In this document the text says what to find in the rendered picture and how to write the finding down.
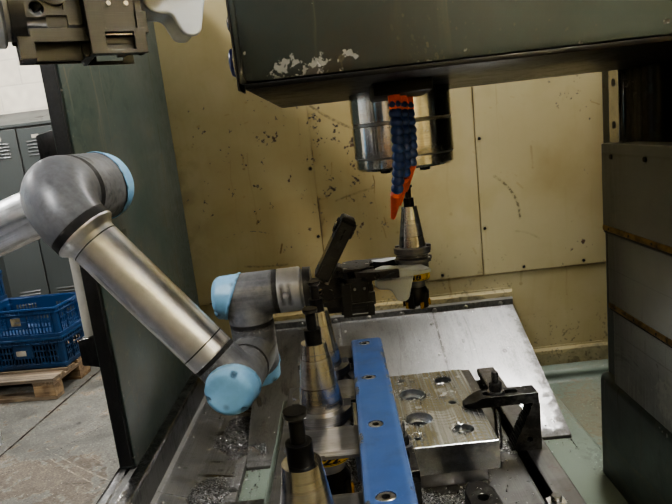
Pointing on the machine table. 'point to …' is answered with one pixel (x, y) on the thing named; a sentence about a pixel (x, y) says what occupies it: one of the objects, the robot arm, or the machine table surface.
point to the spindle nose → (424, 112)
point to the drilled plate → (455, 443)
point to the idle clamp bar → (481, 494)
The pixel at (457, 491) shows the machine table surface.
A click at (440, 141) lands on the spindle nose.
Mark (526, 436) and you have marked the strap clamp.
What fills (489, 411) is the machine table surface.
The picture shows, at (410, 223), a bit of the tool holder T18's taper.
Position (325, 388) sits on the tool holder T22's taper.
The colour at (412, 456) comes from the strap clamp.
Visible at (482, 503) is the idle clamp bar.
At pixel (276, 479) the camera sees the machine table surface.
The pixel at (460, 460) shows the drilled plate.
